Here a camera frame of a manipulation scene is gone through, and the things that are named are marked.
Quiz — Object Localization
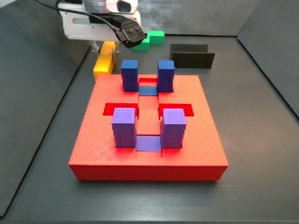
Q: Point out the black U-shaped bracket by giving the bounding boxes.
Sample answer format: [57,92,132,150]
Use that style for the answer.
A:
[169,44,215,69]

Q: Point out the green stepped block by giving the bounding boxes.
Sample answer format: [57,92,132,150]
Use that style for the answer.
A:
[132,30,164,52]

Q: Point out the dark blue U-shaped block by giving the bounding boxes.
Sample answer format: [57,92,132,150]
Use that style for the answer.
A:
[121,59,175,93]

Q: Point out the long yellow block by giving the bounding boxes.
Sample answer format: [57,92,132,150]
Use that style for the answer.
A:
[93,41,116,78]

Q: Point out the purple U-shaped block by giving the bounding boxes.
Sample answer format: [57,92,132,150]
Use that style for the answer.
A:
[112,108,187,152]

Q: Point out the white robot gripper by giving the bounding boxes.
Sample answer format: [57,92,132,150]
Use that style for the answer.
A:
[57,0,143,55]

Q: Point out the red slotted base board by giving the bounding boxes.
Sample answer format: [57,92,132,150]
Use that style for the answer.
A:
[69,74,230,181]

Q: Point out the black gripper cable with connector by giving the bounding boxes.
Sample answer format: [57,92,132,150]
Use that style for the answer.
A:
[33,0,147,49]

